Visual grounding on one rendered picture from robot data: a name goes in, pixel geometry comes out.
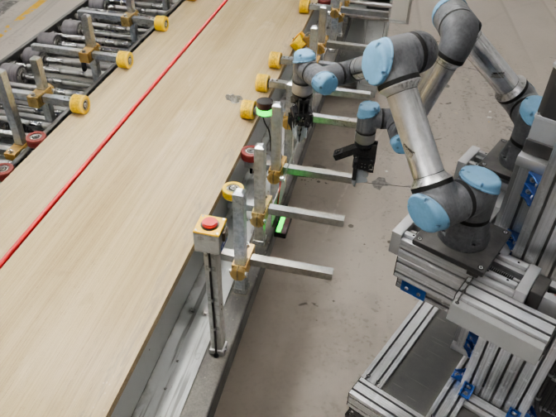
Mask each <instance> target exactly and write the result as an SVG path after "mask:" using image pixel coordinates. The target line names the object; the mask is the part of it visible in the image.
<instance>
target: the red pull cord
mask: <svg viewBox="0 0 556 417"><path fill-rule="evenodd" d="M227 1H228V0H224V1H223V2H222V3H221V5H220V6H219V7H218V8H217V9H216V10H215V12H214V13H213V14H212V15H211V16H210V18H209V19H208V20H207V21H206V22H205V23H204V24H203V25H202V26H201V27H200V29H199V30H198V31H197V32H196V33H195V34H194V36H193V37H192V38H191V39H190V40H189V42H188V43H187V44H186V45H185V47H184V48H183V49H182V50H181V51H180V52H179V54H178V55H177V56H176V57H175V58H174V59H173V60H172V61H171V62H170V63H169V65H168V66H167V67H166V68H165V69H164V71H163V72H162V73H161V74H160V75H159V76H158V78H157V79H156V80H155V81H154V82H153V84H152V85H151V86H150V87H149V88H148V90H147V91H146V92H145V93H144V94H143V95H142V96H141V97H140V98H139V99H138V100H137V102H136V103H135V104H134V105H133V106H132V108H131V109H130V110H129V111H128V112H127V114H126V115H125V116H124V117H123V118H122V120H121V121H120V122H119V123H118V124H117V126H115V128H114V129H113V130H112V131H111V132H110V133H109V134H108V135H107V136H106V138H105V139H104V140H103V141H102V142H101V144H100V145H99V146H98V147H97V148H96V150H95V151H94V152H93V153H92V154H91V156H90V157H89V158H88V159H87V160H86V161H85V162H84V163H83V164H82V165H81V166H80V168H79V169H78V170H77V171H76V172H75V174H74V175H73V176H72V177H71V178H70V179H69V181H68V182H67V183H66V184H65V186H64V187H63V188H62V189H61V190H60V192H59V193H58V194H57V195H56V196H55V197H54V198H53V199H52V200H51V201H50V202H49V204H48V205H47V206H46V207H45V208H44V210H43V211H42V212H41V213H40V214H39V216H38V217H37V218H36V219H35V220H34V221H33V223H32V224H31V225H30V226H29V227H28V229H27V230H26V231H25V232H24V233H23V234H22V235H21V236H20V237H19V238H18V239H17V241H16V242H15V243H14V244H13V245H12V247H11V248H10V249H9V250H8V251H7V253H6V254H5V255H4V256H3V257H2V259H1V260H0V269H1V268H2V267H3V266H4V265H5V263H6V262H7V261H8V260H9V258H10V257H11V256H12V255H13V254H14V252H15V251H16V250H17V249H18V248H19V246H21V245H22V244H23V242H24V241H25V240H26V239H27V237H28V236H29V235H30V234H31V233H32V231H33V230H34V229H35V228H36V226H37V225H38V224H39V223H40V222H41V220H42V219H43V218H44V217H45V216H46V215H47V214H48V213H49V212H50V210H51V209H52V208H53V207H54V206H55V204H56V203H57V202H58V201H59V200H60V198H61V197H62V196H63V195H64V194H65V192H66V191H67V190H68V189H69V187H70V186H71V185H72V184H73V183H74V182H75V181H76V180H77V179H78V177H79V176H80V175H81V174H82V173H83V171H84V170H85V169H86V168H87V166H88V165H89V164H90V163H91V162H92V160H93V159H94V158H95V157H96V156H97V154H98V153H99V152H100V151H101V150H102V149H103V148H104V147H105V146H106V144H107V143H108V142H109V141H110V139H111V138H112V137H113V136H114V135H115V133H116V132H117V131H118V130H119V128H120V127H121V126H122V125H123V124H124V122H125V121H126V120H127V119H128V118H129V117H130V116H131V115H132V114H133V112H134V111H135V110H136V109H137V108H138V106H139V105H140V104H141V103H142V101H143V100H144V99H145V98H146V97H147V95H148V94H149V93H150V92H151V91H152V90H153V89H154V88H155V87H156V85H157V84H158V83H159V82H160V81H161V79H162V78H163V77H164V76H165V74H166V73H167V72H168V71H169V70H170V68H171V67H172V66H173V65H174V64H175V62H176V61H177V60H178V59H179V58H180V57H181V56H182V55H183V54H184V52H185V51H186V50H187V49H188V48H189V46H190V45H191V44H192V43H193V41H194V40H195V39H196V38H197V37H198V35H199V34H200V33H201V32H202V30H203V29H204V28H205V27H206V26H207V25H208V24H209V23H210V22H211V20H212V19H213V18H214V17H215V16H216V14H217V13H218V12H219V11H220V9H221V8H222V7H223V6H224V5H225V3H226V2H227Z"/></svg>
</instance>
